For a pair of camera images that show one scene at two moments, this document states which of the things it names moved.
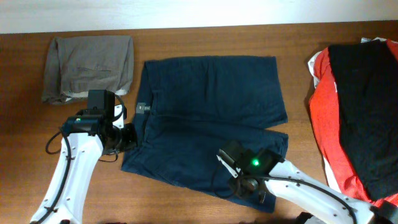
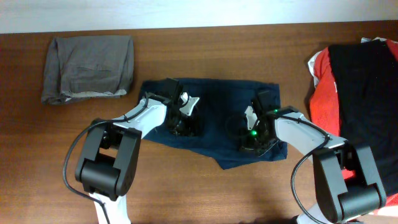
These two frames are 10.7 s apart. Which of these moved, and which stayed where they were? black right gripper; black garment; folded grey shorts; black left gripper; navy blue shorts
Moved: black right gripper; black left gripper; navy blue shorts
Stayed: black garment; folded grey shorts
